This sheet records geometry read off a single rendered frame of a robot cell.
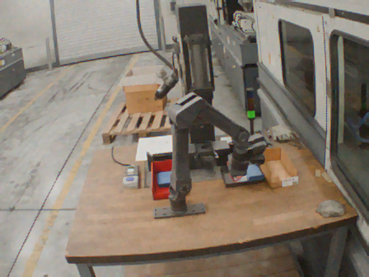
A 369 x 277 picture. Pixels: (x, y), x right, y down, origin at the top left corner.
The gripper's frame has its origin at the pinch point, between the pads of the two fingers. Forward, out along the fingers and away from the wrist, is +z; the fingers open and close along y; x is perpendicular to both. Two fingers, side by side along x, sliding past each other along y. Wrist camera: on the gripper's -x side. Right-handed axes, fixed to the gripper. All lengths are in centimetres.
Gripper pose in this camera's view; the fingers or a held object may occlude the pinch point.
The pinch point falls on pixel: (234, 176)
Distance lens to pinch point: 168.2
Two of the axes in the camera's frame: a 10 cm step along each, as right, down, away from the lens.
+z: -0.3, 6.4, 7.6
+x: -10.0, 0.5, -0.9
